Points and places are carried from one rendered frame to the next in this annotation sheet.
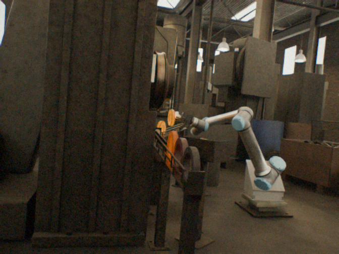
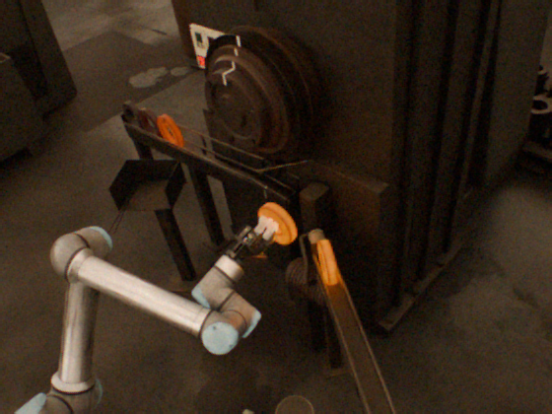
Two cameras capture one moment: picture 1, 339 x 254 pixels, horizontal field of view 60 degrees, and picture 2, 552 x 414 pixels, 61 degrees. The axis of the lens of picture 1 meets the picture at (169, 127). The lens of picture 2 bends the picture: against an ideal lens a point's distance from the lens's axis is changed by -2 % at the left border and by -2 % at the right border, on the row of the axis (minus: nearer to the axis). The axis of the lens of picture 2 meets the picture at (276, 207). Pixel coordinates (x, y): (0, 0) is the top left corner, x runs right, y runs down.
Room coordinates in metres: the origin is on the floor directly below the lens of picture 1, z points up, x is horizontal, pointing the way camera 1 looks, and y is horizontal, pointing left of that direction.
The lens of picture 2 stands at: (3.74, -0.50, 1.96)
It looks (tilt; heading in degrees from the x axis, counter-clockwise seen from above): 43 degrees down; 155
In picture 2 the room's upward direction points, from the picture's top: 10 degrees counter-clockwise
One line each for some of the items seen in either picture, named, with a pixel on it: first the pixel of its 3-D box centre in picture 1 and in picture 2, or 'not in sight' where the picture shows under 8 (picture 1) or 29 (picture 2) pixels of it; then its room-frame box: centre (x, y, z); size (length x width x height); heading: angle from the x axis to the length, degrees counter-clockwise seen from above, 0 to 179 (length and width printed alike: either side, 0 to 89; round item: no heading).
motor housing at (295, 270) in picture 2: (156, 175); (317, 311); (2.74, 0.08, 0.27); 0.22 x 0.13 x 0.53; 14
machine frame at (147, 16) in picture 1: (100, 105); (336, 101); (2.29, 0.56, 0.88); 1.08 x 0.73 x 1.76; 14
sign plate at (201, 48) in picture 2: (150, 70); (215, 52); (2.03, 0.16, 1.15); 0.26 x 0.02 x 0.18; 14
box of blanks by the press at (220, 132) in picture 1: (199, 142); not in sight; (5.07, -0.54, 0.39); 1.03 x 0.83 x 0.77; 119
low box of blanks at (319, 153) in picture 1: (321, 164); not in sight; (4.14, -2.20, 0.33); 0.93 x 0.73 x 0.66; 21
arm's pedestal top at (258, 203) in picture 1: (263, 199); not in sight; (2.81, -0.98, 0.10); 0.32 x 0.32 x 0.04; 13
